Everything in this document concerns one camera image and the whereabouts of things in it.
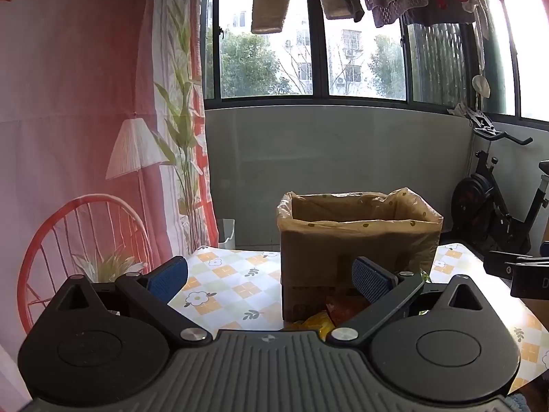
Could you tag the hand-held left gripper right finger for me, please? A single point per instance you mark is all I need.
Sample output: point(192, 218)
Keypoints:
point(371, 281)

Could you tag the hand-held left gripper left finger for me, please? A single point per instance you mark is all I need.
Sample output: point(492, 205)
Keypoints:
point(167, 281)

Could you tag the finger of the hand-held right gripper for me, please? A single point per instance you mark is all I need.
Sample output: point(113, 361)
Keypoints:
point(499, 264)

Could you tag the yellowish dotted plastic bag liner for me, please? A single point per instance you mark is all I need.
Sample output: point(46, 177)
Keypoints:
point(343, 210)

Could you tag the cardboard box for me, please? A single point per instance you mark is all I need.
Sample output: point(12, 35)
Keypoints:
point(296, 304)

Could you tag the orange snack packet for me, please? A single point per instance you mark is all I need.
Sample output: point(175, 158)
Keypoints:
point(343, 309)

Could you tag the small green snack packet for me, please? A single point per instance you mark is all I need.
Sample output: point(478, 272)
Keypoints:
point(426, 277)

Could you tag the floral checkered tablecloth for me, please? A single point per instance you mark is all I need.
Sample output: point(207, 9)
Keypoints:
point(223, 274)

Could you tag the yellow snack packet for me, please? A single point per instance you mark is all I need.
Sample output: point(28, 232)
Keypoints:
point(319, 324)

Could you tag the black exercise bike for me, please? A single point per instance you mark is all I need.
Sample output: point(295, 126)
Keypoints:
point(476, 193)

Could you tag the white trash bin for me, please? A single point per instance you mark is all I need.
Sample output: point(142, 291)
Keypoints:
point(226, 234)

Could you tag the white cloth on bike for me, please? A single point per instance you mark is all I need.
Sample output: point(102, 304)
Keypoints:
point(461, 109)

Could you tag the white hanging pouch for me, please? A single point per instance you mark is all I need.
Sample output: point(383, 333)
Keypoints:
point(481, 86)

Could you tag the printed backdrop curtain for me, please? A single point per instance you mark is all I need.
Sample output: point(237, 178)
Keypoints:
point(64, 94)

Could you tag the dark framed window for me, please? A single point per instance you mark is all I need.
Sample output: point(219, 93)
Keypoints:
point(317, 73)

